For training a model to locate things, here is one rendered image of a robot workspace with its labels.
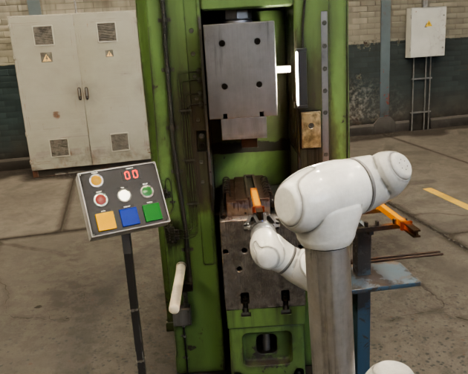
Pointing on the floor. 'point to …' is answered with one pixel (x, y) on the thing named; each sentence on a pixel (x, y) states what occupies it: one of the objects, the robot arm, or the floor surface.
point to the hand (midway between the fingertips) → (258, 214)
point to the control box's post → (134, 301)
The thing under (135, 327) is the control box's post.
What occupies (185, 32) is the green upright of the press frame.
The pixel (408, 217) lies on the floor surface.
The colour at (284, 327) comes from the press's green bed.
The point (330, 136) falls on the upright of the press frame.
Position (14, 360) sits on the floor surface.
